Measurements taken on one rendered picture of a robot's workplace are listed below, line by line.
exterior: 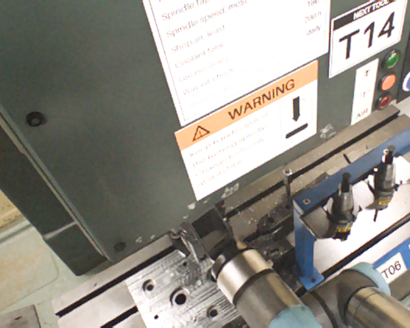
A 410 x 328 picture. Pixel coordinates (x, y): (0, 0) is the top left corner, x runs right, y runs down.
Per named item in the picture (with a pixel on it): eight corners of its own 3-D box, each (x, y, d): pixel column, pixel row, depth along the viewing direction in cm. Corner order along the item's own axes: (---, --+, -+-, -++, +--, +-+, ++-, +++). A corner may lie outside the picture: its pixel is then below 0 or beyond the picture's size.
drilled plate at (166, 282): (276, 299, 107) (275, 290, 103) (169, 370, 99) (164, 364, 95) (227, 230, 121) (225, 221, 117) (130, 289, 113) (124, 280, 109)
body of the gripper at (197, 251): (179, 239, 75) (219, 294, 68) (167, 212, 68) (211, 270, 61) (216, 214, 77) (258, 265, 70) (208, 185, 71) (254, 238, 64)
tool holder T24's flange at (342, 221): (346, 196, 93) (347, 189, 91) (364, 217, 90) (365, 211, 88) (320, 208, 92) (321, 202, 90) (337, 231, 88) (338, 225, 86)
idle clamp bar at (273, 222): (336, 193, 129) (337, 180, 124) (266, 246, 121) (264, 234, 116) (324, 183, 132) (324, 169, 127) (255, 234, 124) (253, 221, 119)
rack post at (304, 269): (324, 279, 113) (329, 219, 91) (308, 291, 112) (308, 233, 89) (301, 251, 119) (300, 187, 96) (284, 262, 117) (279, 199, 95)
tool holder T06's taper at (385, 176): (380, 167, 94) (385, 147, 89) (399, 178, 92) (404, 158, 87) (369, 180, 92) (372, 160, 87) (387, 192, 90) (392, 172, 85)
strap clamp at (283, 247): (294, 266, 116) (294, 238, 105) (252, 294, 113) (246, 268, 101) (287, 256, 118) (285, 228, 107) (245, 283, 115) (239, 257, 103)
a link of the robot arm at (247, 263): (229, 293, 59) (276, 257, 61) (209, 268, 61) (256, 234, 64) (235, 313, 64) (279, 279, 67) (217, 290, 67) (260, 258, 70)
